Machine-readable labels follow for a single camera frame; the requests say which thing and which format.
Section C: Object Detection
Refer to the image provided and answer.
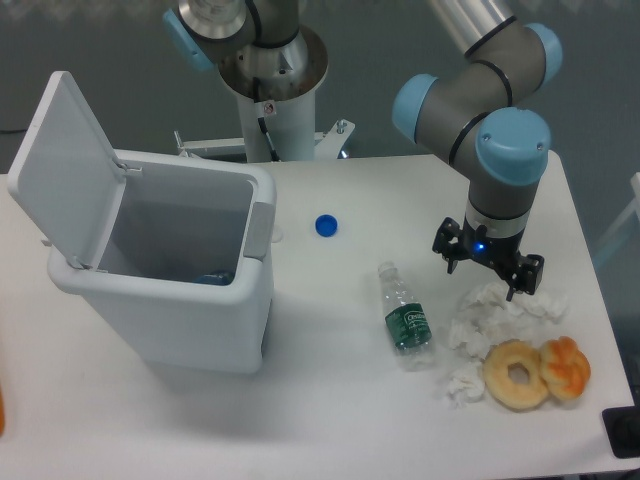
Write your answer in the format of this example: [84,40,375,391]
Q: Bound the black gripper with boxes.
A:
[432,213,544,301]

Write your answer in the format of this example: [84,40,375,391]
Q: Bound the white plastic trash can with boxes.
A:
[48,150,276,373]

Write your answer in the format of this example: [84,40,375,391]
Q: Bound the white trash can lid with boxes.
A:
[7,71,143,274]

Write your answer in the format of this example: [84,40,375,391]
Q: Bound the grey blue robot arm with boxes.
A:
[163,1,563,294]

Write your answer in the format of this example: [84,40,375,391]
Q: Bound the blue bottle cap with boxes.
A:
[314,214,339,238]

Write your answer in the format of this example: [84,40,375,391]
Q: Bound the blue item inside can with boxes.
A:
[194,270,235,286]

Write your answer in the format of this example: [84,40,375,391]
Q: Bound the large crumpled white tissue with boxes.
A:
[447,282,569,360]

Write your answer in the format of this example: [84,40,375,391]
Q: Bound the clear plastic water bottle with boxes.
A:
[378,261,433,372]

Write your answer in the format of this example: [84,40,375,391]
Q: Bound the small crumpled white tissue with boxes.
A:
[445,361,485,409]

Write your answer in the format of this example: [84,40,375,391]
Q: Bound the orange glazed pastry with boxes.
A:
[539,336,591,401]

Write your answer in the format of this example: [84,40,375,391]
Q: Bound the black device at corner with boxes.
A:
[602,406,639,459]

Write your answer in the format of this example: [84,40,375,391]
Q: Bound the orange object at edge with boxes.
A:
[0,369,7,438]

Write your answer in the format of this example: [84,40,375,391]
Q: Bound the plain ring donut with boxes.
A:
[482,340,549,411]

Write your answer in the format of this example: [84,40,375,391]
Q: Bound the white frame at right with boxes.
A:
[592,172,639,270]

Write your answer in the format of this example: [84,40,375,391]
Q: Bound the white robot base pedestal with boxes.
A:
[176,25,355,163]

